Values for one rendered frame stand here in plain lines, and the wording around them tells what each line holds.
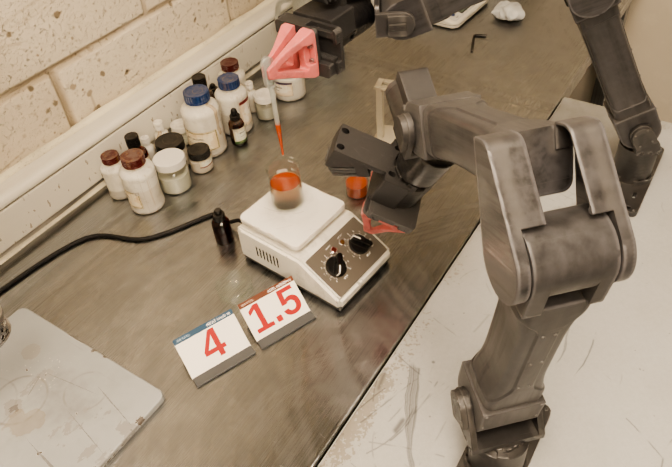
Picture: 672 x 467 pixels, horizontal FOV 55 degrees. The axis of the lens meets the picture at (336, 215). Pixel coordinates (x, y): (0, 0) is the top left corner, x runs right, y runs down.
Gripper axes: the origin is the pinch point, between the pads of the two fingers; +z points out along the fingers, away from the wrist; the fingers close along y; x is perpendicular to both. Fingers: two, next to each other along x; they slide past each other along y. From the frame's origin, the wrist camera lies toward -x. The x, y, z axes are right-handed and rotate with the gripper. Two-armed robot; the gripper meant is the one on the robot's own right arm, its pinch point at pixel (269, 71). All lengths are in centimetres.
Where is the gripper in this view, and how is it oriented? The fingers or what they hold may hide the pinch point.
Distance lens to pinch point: 85.2
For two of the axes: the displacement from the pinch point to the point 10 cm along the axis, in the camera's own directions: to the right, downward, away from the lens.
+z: -6.1, 5.8, -5.4
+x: 1.0, 7.3, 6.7
